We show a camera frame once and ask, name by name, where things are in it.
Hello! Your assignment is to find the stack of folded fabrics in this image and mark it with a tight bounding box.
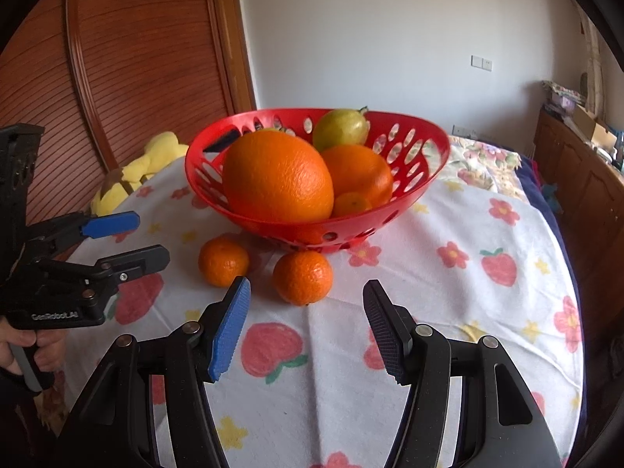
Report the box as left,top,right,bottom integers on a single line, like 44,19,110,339
541,79,588,110

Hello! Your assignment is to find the large orange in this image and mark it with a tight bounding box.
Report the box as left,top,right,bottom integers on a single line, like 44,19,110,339
223,133,335,223

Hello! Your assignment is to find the dark blue cloth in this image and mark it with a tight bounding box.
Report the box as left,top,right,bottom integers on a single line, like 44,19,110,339
516,153,586,303

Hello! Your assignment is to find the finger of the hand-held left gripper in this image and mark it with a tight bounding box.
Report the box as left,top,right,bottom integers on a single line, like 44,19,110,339
29,245,170,287
27,211,141,250

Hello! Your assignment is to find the medium orange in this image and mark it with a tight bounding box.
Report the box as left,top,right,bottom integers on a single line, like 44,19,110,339
321,144,395,208

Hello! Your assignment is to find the yellow lemon with stem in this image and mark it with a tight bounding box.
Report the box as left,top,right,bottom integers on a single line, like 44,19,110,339
312,106,370,153

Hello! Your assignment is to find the white floral strawberry tablecloth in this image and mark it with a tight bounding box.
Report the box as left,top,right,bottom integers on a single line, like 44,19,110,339
36,149,583,468

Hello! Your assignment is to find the red perforated plastic basket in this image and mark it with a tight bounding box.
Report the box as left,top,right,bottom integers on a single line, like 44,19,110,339
184,108,450,254

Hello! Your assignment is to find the tiny kumquat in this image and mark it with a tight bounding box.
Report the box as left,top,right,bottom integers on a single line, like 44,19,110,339
333,192,374,218

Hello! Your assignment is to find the yellow plush toy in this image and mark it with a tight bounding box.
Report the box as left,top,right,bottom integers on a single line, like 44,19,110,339
92,131,190,216

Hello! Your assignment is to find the wooden cabinet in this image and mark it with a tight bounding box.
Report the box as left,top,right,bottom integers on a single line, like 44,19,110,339
534,107,624,313

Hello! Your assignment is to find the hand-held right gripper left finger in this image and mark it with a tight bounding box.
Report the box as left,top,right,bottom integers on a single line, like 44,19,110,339
57,276,252,468

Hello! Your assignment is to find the person's left hand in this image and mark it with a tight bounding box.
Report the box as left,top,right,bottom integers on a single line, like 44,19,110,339
0,316,68,381

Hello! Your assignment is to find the wooden slatted wardrobe door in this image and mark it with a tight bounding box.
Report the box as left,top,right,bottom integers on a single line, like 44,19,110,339
0,0,257,227

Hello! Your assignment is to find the patterned beige curtain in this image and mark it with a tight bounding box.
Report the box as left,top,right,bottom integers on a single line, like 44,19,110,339
578,10,608,118

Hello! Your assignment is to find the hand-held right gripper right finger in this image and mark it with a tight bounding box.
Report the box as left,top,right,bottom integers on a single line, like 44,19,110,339
362,279,564,468

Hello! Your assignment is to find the open cardboard box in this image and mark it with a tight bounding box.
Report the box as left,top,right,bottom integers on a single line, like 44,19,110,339
570,105,617,144

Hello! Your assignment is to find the small mandarin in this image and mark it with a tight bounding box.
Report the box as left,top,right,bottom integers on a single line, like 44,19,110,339
272,250,334,307
198,236,251,287

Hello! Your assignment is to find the floral quilt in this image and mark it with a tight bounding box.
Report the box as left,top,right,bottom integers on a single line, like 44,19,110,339
446,135,525,191

